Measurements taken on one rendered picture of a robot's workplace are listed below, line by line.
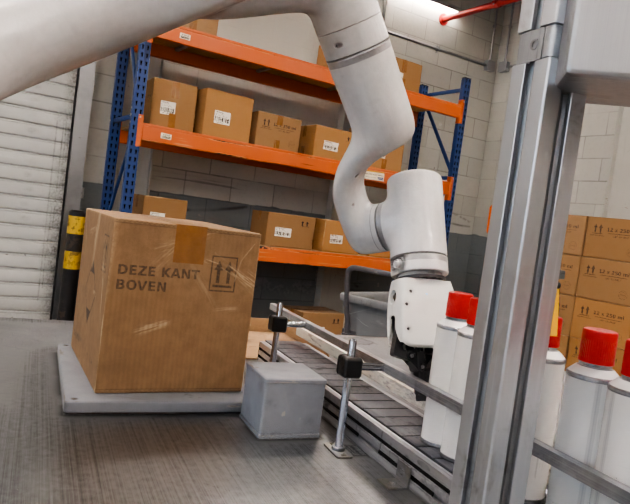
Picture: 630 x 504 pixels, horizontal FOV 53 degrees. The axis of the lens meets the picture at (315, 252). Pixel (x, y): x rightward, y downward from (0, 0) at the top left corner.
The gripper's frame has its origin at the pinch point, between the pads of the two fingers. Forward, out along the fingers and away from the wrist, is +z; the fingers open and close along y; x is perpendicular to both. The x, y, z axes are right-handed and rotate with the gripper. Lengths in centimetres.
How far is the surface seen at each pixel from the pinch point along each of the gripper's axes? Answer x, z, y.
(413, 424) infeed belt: 4.4, 5.2, 0.5
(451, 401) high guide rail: -11.2, 2.5, -4.1
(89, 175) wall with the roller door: 388, -174, -20
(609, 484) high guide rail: -33.3, 10.4, -4.1
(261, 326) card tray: 85, -21, 6
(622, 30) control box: -50, -22, -15
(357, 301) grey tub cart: 196, -54, 97
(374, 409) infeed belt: 10.6, 2.9, -2.3
